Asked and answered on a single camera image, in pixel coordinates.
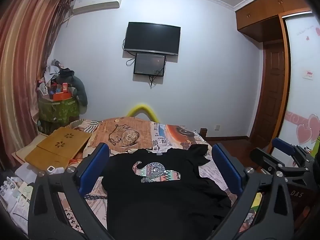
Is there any dark green jacket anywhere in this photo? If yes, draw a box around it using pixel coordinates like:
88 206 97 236
56 68 88 107

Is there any wooden wardrobe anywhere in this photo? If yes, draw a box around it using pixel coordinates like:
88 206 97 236
235 0 313 43

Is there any white air conditioner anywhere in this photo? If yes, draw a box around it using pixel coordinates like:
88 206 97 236
72 0 121 15

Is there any brown wooden door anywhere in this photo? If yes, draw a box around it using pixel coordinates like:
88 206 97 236
249 42 285 148

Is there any white small device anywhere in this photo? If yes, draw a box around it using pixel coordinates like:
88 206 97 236
47 166 55 174

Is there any bamboo lap desk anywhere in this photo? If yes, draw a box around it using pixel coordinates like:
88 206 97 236
25 127 91 170

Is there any printed newspaper pattern bedspread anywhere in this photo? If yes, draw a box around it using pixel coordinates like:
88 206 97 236
58 116 263 235

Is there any black t-shirt with elephant print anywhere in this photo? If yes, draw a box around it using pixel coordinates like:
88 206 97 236
101 144 231 239

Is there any small black wall monitor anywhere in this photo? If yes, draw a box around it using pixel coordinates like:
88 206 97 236
134 53 166 76

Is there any green cloth covered table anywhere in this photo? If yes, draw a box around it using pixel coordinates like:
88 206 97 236
38 98 80 135

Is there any white wardrobe sliding door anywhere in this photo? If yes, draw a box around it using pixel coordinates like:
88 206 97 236
278 11 319 150

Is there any orange box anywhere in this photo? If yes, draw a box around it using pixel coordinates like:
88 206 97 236
53 92 72 101

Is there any striped red curtain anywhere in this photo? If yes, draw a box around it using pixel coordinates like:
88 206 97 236
1 0 71 166

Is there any black wall television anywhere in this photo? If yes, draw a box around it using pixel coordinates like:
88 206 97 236
123 22 181 56

